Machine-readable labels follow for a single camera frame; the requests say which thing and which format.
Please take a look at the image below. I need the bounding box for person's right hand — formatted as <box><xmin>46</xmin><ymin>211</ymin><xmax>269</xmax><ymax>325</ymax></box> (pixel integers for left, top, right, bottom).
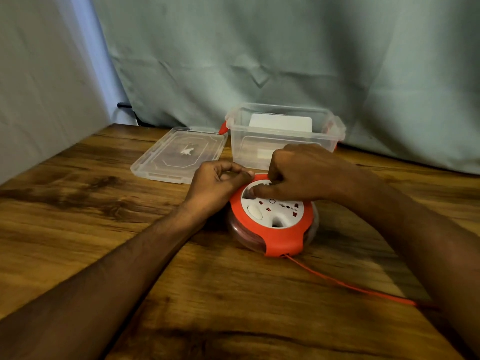
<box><xmin>249</xmin><ymin>143</ymin><xmax>357</xmax><ymax>204</ymax></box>

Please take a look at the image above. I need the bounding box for red white extension cord reel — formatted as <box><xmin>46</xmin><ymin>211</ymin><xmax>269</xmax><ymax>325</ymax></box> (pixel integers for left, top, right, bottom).
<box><xmin>226</xmin><ymin>173</ymin><xmax>319</xmax><ymax>258</ymax></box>

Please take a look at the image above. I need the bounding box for person's right forearm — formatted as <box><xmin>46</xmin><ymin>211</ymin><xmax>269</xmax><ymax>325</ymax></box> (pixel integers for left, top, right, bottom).
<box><xmin>337</xmin><ymin>165</ymin><xmax>480</xmax><ymax>360</ymax></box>

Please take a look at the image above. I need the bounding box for clear plastic storage box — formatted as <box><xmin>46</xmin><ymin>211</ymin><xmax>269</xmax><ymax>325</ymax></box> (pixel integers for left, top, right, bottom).
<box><xmin>219</xmin><ymin>103</ymin><xmax>347</xmax><ymax>171</ymax></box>

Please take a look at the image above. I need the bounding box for person's left hand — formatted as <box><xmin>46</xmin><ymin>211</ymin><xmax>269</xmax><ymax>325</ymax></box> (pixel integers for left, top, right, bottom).
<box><xmin>183</xmin><ymin>160</ymin><xmax>256</xmax><ymax>219</ymax></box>

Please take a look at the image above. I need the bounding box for pale green curtain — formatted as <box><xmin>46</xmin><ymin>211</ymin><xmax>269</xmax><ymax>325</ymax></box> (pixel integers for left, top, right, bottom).
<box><xmin>90</xmin><ymin>0</ymin><xmax>480</xmax><ymax>175</ymax></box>

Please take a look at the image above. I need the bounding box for clear plastic box lid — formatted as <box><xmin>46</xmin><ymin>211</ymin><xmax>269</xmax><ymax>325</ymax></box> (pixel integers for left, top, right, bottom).
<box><xmin>130</xmin><ymin>126</ymin><xmax>229</xmax><ymax>185</ymax></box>

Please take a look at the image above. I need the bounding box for red power cord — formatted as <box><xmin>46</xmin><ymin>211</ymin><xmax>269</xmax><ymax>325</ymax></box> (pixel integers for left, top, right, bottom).
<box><xmin>282</xmin><ymin>253</ymin><xmax>439</xmax><ymax>310</ymax></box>

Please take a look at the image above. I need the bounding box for person's left forearm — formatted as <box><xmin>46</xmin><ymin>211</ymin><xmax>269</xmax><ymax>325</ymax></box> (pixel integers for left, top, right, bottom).
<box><xmin>0</xmin><ymin>201</ymin><xmax>211</xmax><ymax>360</ymax></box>

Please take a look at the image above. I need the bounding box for white box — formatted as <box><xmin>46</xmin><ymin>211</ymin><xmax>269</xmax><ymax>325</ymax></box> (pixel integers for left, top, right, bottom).
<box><xmin>248</xmin><ymin>113</ymin><xmax>313</xmax><ymax>134</ymax></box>

